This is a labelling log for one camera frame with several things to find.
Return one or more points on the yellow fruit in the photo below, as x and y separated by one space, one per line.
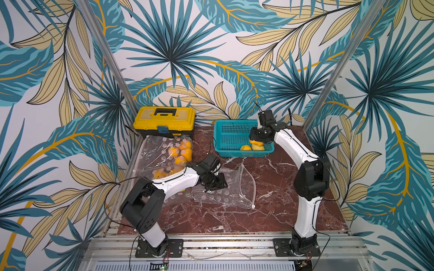
246 148

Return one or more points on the clear zip-top bag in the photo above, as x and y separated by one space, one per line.
240 191

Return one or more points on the dotted zip-top bag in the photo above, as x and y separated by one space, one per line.
149 176
154 153

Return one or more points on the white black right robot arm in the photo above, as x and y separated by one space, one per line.
311 183

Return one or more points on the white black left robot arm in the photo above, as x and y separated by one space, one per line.
142 206

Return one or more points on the orange fruits in left bag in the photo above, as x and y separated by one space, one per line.
181 151

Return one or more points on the yellow fruits in middle bag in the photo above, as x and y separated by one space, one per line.
165 172

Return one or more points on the teal plastic basket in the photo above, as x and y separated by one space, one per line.
231 135

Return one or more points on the yellow black toolbox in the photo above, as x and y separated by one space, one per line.
170 122

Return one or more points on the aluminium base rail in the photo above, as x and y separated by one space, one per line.
339 251

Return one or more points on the right aluminium frame post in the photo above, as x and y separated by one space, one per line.
360 32

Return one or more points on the aluminium frame post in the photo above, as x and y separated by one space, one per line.
360 32
93 24

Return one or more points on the left aluminium frame post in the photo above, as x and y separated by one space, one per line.
93 24

